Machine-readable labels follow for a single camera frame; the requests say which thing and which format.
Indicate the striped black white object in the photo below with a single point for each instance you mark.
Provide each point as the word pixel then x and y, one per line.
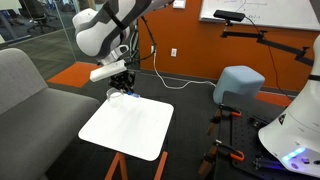
pixel 134 36

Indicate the small black bracket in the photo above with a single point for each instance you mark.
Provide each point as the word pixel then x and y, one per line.
pixel 258 121

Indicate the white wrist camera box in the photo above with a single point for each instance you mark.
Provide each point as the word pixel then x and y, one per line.
pixel 108 71

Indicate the black office chair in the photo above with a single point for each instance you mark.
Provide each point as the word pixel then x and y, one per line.
pixel 36 15

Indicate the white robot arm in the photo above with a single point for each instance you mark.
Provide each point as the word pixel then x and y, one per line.
pixel 96 30

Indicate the black stereo camera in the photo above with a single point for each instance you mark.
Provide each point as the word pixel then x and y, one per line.
pixel 229 15

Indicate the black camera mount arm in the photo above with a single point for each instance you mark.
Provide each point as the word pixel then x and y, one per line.
pixel 276 45

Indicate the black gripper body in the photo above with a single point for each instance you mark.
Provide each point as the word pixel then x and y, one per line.
pixel 122 78

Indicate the orange black bar clamp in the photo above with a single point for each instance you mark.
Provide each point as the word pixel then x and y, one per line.
pixel 230 151
pixel 230 111

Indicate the clear plastic cup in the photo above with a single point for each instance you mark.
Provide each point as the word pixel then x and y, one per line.
pixel 115 98

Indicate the white wall outlet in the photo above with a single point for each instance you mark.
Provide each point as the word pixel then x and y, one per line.
pixel 152 49
pixel 173 52

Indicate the light blue ottoman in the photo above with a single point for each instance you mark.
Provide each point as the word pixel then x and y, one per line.
pixel 238 83

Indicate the whiteboard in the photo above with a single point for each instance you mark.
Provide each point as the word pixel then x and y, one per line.
pixel 283 13

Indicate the blue capped marker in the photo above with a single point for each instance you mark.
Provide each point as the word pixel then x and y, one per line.
pixel 135 96

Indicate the orange table leg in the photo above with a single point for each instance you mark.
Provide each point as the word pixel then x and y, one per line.
pixel 161 166
pixel 117 168

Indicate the grey fabric sofa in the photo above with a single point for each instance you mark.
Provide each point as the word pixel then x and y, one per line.
pixel 30 120

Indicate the white wall switch plate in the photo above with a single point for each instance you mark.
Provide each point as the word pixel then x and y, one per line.
pixel 179 4

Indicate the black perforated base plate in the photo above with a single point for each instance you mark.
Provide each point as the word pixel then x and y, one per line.
pixel 243 133

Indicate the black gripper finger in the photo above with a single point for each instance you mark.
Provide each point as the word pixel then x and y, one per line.
pixel 130 88
pixel 119 87

